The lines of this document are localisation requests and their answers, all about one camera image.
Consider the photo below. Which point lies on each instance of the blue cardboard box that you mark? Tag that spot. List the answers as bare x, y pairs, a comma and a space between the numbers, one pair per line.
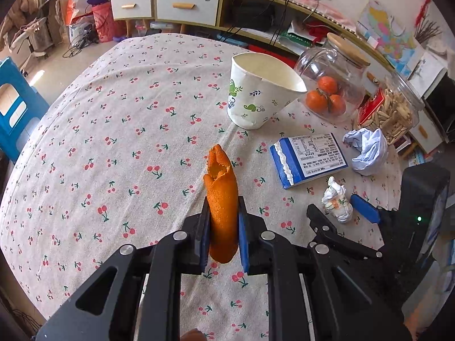
312, 156

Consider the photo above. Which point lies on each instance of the person's left hand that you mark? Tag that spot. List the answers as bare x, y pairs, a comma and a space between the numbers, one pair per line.
192, 335

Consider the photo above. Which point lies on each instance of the crumpled pale blue paper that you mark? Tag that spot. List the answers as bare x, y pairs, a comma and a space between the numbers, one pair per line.
371, 149

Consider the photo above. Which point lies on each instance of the printed paper towel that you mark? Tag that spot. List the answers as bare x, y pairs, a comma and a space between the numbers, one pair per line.
337, 206

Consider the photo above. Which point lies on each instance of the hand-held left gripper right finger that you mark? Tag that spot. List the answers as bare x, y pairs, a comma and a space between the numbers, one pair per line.
243, 234

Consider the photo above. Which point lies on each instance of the leaf print paper cup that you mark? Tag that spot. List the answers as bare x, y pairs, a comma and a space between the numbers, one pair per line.
256, 96

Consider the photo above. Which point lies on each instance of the white paper sheet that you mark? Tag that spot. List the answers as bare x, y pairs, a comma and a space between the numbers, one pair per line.
428, 73

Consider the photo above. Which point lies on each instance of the cherry print tablecloth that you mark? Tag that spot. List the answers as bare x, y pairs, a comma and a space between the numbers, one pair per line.
124, 131

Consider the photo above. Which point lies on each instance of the orange and white bag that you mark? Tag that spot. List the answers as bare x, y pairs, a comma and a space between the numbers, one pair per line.
76, 7

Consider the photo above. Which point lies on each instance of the blue plastic stool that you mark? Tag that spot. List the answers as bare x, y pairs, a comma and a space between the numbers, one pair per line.
17, 113

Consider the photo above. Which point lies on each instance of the red hanging decoration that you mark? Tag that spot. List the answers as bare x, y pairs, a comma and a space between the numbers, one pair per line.
423, 7

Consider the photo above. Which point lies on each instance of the colourful map board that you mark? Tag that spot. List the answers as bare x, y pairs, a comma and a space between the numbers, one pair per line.
387, 28

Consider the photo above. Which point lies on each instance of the white and wood sideboard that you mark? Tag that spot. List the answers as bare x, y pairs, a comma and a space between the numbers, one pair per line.
185, 3

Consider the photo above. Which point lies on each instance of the tangerine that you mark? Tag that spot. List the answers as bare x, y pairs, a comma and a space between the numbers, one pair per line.
327, 84
337, 104
316, 100

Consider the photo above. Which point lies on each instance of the person's right forearm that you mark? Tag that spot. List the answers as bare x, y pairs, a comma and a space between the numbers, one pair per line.
414, 328

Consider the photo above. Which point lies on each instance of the glass pitcher with wooden lid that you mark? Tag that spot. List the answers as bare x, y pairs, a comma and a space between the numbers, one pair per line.
341, 60

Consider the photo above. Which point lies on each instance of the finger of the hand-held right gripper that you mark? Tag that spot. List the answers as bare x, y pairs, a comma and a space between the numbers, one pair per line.
366, 209
330, 231

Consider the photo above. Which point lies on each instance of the red plastic bag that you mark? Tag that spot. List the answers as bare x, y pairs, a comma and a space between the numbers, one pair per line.
106, 23

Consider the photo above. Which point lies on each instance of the bundle of dried twigs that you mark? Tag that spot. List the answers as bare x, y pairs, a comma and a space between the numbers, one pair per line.
428, 30

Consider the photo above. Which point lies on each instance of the orange peel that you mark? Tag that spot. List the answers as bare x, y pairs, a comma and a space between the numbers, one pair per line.
222, 199

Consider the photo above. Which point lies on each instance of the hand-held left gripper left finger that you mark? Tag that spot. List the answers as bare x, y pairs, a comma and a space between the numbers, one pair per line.
204, 234

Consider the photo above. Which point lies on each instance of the clear plastic jar of seeds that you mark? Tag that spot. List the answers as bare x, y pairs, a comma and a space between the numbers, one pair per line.
394, 113

